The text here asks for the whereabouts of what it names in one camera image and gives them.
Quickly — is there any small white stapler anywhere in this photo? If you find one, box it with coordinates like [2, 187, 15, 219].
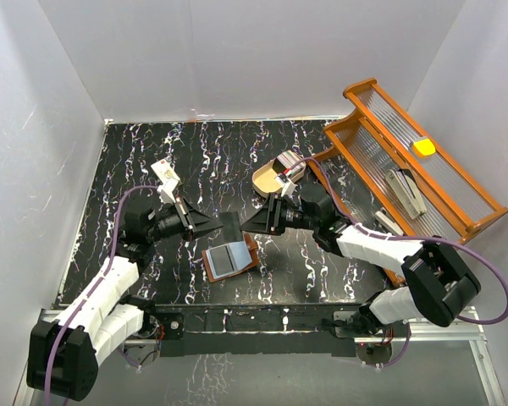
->
[373, 208, 405, 236]

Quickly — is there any large grey black stapler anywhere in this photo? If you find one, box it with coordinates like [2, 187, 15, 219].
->
[384, 168, 427, 220]

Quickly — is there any beige oval plastic tray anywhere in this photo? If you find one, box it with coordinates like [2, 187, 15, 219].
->
[251, 157, 306, 197]

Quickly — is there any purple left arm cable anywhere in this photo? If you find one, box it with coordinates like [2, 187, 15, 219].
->
[44, 185, 170, 406]

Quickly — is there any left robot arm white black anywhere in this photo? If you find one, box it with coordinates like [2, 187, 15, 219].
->
[26, 198, 223, 401]

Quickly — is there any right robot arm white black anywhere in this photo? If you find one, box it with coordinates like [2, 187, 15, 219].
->
[240, 184, 481, 336]

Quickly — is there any black credit card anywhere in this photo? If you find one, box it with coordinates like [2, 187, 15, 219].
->
[218, 211, 243, 244]
[209, 245, 234, 276]

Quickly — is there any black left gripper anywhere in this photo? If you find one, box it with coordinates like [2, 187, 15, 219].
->
[146, 196, 223, 243]

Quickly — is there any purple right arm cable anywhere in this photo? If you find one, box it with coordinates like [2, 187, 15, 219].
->
[279, 156, 508, 369]

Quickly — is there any black base rail with mounts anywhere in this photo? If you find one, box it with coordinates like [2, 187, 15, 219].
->
[122, 302, 411, 360]

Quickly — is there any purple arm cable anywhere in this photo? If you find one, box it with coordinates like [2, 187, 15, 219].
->
[44, 185, 170, 406]
[279, 156, 508, 369]

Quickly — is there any white staples box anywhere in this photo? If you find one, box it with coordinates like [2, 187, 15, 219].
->
[151, 159, 182, 190]

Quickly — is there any orange wooden tiered rack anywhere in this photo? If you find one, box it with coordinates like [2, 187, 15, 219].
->
[306, 77, 508, 285]

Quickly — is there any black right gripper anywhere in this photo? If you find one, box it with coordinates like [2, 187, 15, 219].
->
[241, 193, 318, 235]

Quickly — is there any orange leather card holder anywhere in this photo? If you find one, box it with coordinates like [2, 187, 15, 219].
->
[202, 233, 259, 283]

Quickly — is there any yellow sticky note block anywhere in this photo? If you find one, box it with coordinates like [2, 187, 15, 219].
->
[411, 137, 437, 159]

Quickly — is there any aluminium frame profile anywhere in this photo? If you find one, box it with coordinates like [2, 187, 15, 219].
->
[14, 306, 507, 406]

